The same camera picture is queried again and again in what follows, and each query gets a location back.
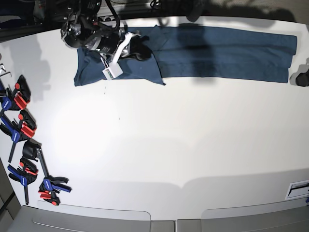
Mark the dark blue T-shirt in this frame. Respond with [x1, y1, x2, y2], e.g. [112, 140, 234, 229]
[73, 25, 297, 87]

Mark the black hanging camera mount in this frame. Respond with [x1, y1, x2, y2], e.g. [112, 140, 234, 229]
[185, 0, 208, 22]

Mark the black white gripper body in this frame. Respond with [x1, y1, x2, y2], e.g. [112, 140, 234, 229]
[85, 30, 140, 64]

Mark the blue red bar clamp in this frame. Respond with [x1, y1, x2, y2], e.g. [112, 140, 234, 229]
[0, 109, 37, 163]
[23, 140, 71, 205]
[7, 157, 38, 205]
[0, 75, 31, 116]

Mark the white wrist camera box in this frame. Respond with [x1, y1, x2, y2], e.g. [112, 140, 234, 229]
[102, 63, 123, 80]

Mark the metal hex key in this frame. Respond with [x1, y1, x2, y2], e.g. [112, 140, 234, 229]
[0, 63, 12, 78]

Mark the white label plate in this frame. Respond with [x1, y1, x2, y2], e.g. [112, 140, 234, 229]
[285, 180, 309, 201]

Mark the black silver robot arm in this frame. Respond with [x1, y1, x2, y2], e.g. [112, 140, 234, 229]
[61, 0, 297, 86]

